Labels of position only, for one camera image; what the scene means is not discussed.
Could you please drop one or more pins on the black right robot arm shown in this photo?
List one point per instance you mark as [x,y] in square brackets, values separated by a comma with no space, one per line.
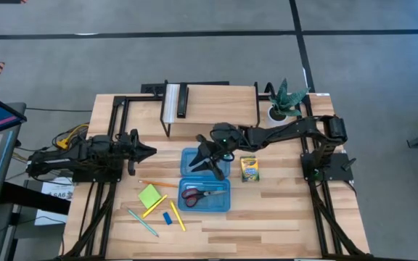
[285,132]

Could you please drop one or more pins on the wooden shelf riser black legs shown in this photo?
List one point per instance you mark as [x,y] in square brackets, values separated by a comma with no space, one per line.
[216,105]

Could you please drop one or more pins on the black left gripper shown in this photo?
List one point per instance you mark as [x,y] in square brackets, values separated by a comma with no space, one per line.
[123,148]

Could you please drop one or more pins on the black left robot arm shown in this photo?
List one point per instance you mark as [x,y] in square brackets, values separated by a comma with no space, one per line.
[67,161]

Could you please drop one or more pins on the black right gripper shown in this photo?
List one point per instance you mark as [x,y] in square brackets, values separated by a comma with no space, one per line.
[225,139]

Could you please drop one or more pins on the blue eraser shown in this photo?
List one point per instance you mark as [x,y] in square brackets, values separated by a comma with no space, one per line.
[167,218]

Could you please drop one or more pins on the teal pencil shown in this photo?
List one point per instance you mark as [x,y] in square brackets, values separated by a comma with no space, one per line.
[142,222]

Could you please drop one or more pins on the green sticky note pad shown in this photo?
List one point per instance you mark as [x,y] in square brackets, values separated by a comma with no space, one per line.
[150,195]

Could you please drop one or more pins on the snake plant in white pot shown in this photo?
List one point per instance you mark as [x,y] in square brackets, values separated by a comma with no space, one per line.
[285,101]

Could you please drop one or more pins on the blue translucent pencil case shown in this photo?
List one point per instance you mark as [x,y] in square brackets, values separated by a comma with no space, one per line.
[216,203]

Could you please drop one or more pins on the orange pencil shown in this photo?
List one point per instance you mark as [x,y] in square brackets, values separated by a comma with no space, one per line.
[158,183]

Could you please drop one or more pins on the green yellow crayon box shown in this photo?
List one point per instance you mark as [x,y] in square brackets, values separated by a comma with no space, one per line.
[249,169]

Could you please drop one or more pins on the white strip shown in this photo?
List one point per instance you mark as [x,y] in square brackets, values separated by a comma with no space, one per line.
[171,103]

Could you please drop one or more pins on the white printed paper sheet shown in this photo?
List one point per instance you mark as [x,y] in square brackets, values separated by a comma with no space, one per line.
[54,190]

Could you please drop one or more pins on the black stapler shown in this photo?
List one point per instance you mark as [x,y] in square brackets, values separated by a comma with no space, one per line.
[182,101]

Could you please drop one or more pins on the yellow pencil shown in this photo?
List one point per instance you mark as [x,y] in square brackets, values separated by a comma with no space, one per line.
[154,206]
[177,215]

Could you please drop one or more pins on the black power strip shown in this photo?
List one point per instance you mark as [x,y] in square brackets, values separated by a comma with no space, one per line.
[152,88]

